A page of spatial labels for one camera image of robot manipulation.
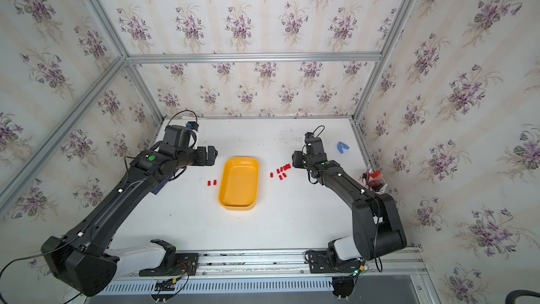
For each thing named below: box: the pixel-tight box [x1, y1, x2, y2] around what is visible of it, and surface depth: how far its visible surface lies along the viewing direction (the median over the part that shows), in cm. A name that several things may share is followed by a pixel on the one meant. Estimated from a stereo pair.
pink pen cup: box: [366, 173, 387, 191], surface depth 86 cm
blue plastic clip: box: [336, 141, 350, 155], surface depth 109 cm
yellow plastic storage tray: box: [217, 156, 260, 211], surface depth 94 cm
